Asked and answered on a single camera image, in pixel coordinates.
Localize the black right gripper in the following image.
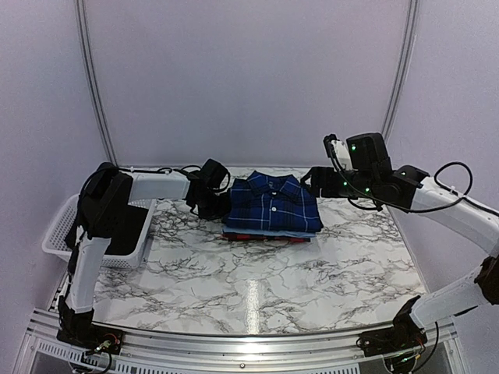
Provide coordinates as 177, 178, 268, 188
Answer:
300, 167, 377, 199

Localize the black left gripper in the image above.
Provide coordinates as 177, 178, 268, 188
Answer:
194, 192, 232, 221

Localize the light blue shirt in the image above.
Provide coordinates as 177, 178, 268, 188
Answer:
222, 227, 317, 238

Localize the red plaid shirt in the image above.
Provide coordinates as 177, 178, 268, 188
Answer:
222, 233, 311, 243

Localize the blue plaid long sleeve shirt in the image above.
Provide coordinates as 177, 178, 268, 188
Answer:
224, 171, 323, 234

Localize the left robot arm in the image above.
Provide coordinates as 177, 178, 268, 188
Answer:
58, 159, 231, 347

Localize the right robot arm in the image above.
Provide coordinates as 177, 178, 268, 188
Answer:
301, 132, 498, 349

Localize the black shirt in basket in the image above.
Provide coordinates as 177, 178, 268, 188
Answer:
63, 205, 150, 256

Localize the white plastic basket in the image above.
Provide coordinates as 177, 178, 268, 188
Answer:
41, 194, 155, 270

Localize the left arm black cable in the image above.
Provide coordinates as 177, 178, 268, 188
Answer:
116, 165, 203, 176

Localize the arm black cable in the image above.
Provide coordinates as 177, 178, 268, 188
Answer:
116, 165, 203, 176
405, 161, 475, 213

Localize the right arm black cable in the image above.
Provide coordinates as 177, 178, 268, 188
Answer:
405, 161, 475, 213

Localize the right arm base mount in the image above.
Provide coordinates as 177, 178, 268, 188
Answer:
356, 296, 427, 357

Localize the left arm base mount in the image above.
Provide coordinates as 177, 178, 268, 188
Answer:
57, 304, 124, 355

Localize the right aluminium wall post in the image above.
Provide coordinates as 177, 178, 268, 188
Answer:
381, 0, 420, 141

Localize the aluminium wall post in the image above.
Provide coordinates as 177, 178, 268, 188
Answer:
74, 0, 119, 165
381, 0, 420, 141

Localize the aluminium front frame rail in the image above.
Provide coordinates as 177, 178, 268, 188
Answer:
15, 307, 461, 374

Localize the left aluminium wall post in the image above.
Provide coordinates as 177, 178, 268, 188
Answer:
74, 0, 119, 165

